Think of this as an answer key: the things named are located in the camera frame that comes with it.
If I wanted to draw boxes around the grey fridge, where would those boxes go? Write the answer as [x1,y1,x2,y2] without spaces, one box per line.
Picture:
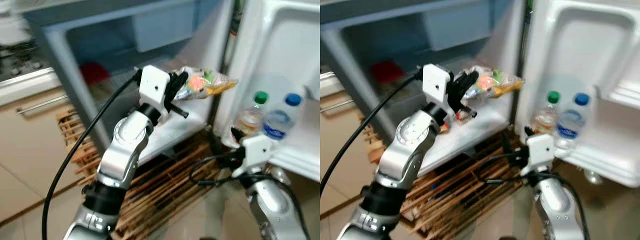
[22,0,238,166]
[320,0,531,178]

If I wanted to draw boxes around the white fridge door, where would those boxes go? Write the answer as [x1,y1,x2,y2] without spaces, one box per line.
[212,0,321,183]
[515,0,640,188]

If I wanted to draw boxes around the green cap plastic bottle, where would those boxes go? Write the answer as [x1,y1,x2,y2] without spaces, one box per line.
[235,91,270,138]
[531,90,562,136]

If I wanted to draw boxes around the blue cap water bottle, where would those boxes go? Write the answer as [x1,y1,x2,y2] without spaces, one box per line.
[262,93,304,143]
[554,92,592,151]

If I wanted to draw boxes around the wooden slatted rack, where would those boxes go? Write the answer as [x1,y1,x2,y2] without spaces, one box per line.
[362,125,536,238]
[56,107,251,240]

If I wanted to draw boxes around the red food pack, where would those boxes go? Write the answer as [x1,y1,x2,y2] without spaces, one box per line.
[80,61,111,86]
[371,61,407,85]

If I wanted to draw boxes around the beige kitchen cabinet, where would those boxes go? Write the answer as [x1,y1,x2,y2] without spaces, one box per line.
[0,67,108,223]

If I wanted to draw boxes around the black gas stove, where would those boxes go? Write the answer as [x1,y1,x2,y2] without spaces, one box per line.
[0,42,51,83]

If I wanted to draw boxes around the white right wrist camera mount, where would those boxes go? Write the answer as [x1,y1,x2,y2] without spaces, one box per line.
[232,134,273,177]
[520,132,556,177]

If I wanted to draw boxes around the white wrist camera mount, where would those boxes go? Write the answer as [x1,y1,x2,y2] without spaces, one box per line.
[232,134,273,177]
[138,65,172,111]
[520,132,556,177]
[421,63,454,108]

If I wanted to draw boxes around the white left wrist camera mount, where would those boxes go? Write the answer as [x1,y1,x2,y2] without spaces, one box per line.
[138,65,172,111]
[421,63,454,108]

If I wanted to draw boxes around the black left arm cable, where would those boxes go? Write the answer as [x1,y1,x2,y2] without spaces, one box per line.
[320,71,425,187]
[41,72,142,240]

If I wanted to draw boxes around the steel cabinet handle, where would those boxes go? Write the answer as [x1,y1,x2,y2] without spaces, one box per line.
[15,94,69,117]
[320,98,353,113]

